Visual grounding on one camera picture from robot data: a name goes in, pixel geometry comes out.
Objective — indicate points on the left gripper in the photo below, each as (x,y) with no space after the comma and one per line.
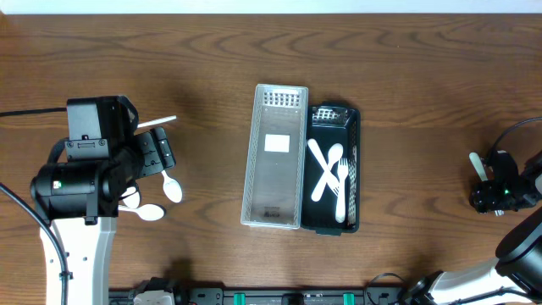
(152,148)

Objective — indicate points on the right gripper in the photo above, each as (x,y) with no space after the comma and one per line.
(487,196)

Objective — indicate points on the white plastic fork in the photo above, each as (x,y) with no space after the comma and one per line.
(340,209)
(484,195)
(331,180)

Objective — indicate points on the black plastic mesh basket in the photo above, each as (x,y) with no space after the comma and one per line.
(331,123)

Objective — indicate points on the white plastic spoon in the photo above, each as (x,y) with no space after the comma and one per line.
(156,121)
(333,156)
(131,197)
(171,188)
(147,212)

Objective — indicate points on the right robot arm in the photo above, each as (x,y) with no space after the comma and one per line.
(514,273)

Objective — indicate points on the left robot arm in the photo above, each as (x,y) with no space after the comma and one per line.
(77,193)

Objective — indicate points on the white label in basket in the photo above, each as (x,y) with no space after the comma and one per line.
(277,143)

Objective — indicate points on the clear plastic mesh basket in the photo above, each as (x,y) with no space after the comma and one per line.
(274,180)

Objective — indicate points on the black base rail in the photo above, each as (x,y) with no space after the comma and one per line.
(164,291)

